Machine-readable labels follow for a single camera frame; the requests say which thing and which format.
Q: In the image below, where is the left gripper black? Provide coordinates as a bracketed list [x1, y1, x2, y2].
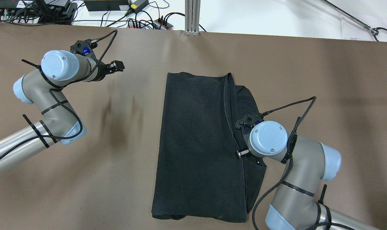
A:
[91, 61, 124, 82]

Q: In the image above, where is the black graphic t-shirt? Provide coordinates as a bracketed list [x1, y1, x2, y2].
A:
[152, 72, 267, 223]

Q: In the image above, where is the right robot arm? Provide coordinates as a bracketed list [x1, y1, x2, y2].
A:
[246, 121, 375, 230]

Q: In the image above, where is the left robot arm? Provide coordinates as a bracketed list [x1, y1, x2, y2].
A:
[0, 48, 125, 175]

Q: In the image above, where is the orange black power strip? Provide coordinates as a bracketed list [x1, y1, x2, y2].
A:
[154, 17, 174, 30]

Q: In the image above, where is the black power adapter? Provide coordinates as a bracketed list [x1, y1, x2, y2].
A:
[124, 0, 149, 16]

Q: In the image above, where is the metal grabber rod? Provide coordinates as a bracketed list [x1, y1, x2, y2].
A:
[320, 0, 387, 41]

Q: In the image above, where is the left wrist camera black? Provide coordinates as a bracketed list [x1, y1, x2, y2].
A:
[70, 39, 97, 61]

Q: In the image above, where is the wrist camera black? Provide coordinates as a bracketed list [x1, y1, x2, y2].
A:
[235, 113, 264, 131]
[70, 39, 97, 61]

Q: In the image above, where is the aluminium frame post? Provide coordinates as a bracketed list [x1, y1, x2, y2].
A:
[185, 0, 201, 36]

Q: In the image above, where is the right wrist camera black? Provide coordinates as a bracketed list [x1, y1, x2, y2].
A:
[235, 113, 264, 131]

